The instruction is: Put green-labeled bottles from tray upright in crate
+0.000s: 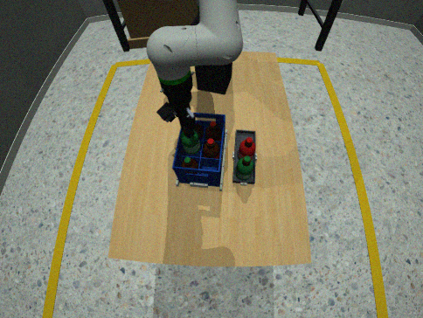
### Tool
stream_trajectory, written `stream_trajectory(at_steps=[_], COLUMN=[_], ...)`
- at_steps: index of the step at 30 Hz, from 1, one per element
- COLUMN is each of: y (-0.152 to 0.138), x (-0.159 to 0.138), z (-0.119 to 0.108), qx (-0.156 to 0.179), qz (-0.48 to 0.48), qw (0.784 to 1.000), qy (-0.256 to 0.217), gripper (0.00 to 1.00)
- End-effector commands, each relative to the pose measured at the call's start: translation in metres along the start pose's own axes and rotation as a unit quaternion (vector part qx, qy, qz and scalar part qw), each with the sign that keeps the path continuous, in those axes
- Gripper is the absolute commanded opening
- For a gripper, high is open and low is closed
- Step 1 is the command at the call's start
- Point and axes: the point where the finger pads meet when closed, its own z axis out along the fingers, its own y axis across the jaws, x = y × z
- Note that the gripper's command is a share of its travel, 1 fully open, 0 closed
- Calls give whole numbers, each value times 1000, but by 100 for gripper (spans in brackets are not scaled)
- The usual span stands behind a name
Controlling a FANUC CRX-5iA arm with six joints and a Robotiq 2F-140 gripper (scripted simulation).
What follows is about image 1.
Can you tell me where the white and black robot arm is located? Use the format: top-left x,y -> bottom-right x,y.
147,0 -> 243,98

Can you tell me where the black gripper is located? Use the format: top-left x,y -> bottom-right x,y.
167,92 -> 197,138

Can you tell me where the red cola bottle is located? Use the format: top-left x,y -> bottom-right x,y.
238,137 -> 256,160

